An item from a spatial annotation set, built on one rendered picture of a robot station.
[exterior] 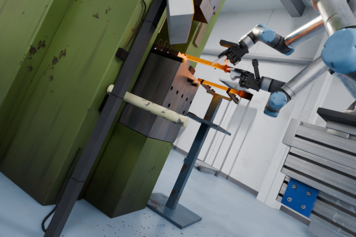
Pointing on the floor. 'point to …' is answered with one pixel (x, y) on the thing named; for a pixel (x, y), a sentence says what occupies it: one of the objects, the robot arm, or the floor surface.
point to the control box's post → (107, 116)
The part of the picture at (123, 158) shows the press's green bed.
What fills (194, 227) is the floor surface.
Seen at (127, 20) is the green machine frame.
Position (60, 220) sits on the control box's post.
